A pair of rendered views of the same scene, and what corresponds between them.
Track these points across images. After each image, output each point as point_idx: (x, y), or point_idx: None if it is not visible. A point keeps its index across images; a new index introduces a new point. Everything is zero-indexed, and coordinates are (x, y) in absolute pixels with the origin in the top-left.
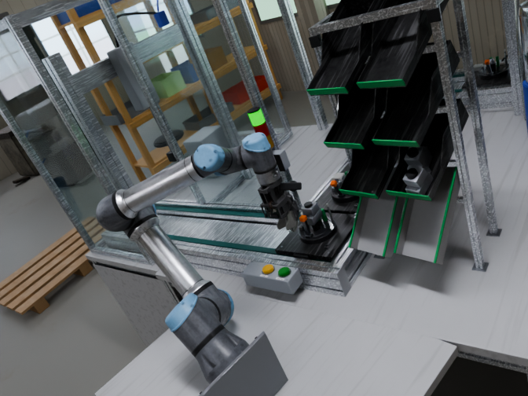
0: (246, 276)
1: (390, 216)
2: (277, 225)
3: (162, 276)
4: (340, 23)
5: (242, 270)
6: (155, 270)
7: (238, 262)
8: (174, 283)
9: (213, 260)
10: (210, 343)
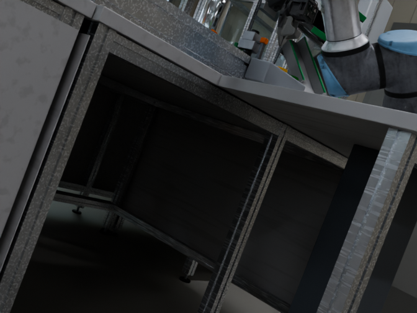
0: (272, 69)
1: (302, 69)
2: (294, 29)
3: (121, 20)
4: None
5: (227, 69)
6: (89, 0)
7: (233, 54)
8: (357, 15)
9: (197, 38)
10: None
